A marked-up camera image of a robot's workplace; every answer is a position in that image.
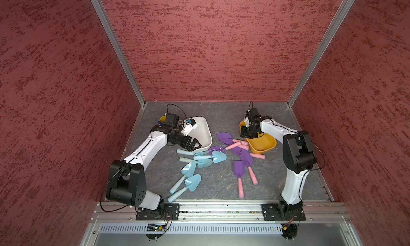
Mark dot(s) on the light blue shovel nearest front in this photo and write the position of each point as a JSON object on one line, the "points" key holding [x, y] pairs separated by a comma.
{"points": [[191, 184]]}

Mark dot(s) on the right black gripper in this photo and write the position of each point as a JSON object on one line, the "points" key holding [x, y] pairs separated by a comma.
{"points": [[244, 134]]}

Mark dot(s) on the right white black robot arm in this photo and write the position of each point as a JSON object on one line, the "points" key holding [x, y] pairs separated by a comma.
{"points": [[299, 158]]}

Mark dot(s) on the white storage box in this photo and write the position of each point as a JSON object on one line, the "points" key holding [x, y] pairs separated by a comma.
{"points": [[202, 134]]}

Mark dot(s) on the purple shovel back lower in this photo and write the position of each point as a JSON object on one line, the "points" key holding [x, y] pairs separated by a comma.
{"points": [[244, 147]]}

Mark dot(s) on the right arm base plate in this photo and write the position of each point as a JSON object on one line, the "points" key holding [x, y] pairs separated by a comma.
{"points": [[283, 212]]}

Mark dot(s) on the light blue shovel right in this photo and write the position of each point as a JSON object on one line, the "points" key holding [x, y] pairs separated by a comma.
{"points": [[215, 157]]}

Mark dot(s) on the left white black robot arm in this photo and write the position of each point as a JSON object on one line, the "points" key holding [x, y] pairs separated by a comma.
{"points": [[126, 180]]}

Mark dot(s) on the purple shovel front pink handle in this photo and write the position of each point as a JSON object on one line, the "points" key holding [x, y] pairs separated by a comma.
{"points": [[239, 171]]}

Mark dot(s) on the light blue shovel middle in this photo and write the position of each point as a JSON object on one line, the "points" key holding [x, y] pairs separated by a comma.
{"points": [[200, 163]]}

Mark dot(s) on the aluminium front rail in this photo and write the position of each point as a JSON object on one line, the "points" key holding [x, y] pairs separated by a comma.
{"points": [[230, 211]]}

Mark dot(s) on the purple shovel back upper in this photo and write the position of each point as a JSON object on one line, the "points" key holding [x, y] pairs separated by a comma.
{"points": [[227, 139]]}

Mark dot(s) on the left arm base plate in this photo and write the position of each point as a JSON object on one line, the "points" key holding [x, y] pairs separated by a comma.
{"points": [[165, 211]]}

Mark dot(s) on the light blue shovel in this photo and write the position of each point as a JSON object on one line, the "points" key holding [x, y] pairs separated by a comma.
{"points": [[187, 172], [215, 157], [200, 163], [191, 184], [183, 152]]}

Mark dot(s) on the yellow cup with pens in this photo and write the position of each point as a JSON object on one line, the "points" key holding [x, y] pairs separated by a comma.
{"points": [[162, 119]]}

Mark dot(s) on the yellow storage box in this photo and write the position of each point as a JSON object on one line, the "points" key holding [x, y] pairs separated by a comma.
{"points": [[261, 144]]}

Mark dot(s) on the light blue shovel back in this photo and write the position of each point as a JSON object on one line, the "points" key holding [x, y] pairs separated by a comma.
{"points": [[183, 152]]}

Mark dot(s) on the purple shovel small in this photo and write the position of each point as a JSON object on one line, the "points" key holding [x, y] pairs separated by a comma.
{"points": [[224, 149]]}

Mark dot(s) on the purple shovel long pink handle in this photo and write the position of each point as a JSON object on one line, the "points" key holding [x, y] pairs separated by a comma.
{"points": [[246, 157]]}

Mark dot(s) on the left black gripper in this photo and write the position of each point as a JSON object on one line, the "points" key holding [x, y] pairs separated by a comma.
{"points": [[190, 148]]}

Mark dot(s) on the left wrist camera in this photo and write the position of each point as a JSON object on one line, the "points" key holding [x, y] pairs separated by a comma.
{"points": [[190, 125]]}

